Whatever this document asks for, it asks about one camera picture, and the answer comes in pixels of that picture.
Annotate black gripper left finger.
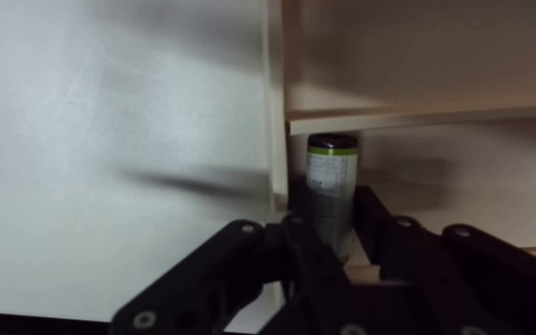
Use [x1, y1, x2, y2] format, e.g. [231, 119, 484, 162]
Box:
[108, 212, 368, 335]

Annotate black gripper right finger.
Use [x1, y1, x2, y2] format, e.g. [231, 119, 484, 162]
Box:
[354, 184, 536, 335]

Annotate white cylinder with green band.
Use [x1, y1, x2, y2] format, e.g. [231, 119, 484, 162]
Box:
[303, 132, 363, 262]

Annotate shallow wooden divided box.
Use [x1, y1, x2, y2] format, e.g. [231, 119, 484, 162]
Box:
[260, 0, 536, 285]

